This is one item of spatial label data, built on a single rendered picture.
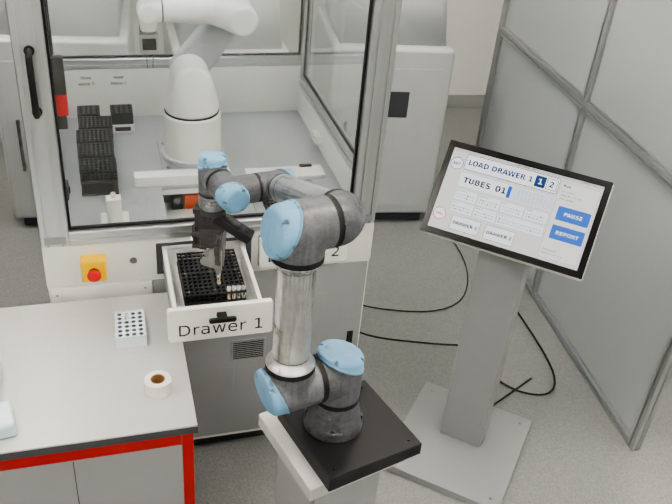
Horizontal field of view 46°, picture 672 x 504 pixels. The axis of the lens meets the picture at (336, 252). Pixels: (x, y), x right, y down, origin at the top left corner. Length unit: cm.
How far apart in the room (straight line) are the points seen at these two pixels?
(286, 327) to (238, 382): 112
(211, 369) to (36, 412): 79
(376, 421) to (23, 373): 95
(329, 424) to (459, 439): 123
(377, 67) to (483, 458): 154
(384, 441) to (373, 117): 95
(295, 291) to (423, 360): 188
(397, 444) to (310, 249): 62
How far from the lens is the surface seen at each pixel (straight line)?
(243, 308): 218
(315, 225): 159
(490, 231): 248
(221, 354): 273
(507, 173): 252
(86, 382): 222
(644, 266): 320
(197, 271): 240
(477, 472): 304
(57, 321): 244
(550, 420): 338
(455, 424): 308
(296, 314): 170
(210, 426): 296
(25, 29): 215
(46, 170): 230
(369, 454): 197
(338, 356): 187
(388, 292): 386
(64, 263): 245
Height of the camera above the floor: 225
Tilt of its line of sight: 33 degrees down
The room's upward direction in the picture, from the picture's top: 6 degrees clockwise
